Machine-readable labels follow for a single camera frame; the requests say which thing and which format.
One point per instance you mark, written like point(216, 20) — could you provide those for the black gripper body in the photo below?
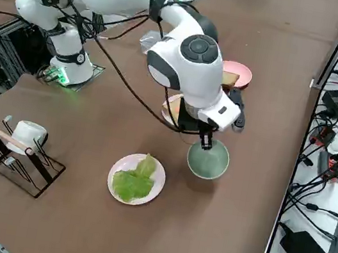
point(189, 123)

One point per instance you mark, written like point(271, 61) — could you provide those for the pale green bowl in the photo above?
point(207, 163)

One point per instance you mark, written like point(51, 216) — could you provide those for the green lettuce leaf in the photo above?
point(133, 182)

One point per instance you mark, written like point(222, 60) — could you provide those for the white round plate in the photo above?
point(165, 116)
point(160, 177)

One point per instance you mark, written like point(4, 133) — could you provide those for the pink round plate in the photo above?
point(241, 72)

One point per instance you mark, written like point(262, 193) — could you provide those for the clear plastic food container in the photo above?
point(147, 41)

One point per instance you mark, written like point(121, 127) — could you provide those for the white cup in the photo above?
point(28, 135)

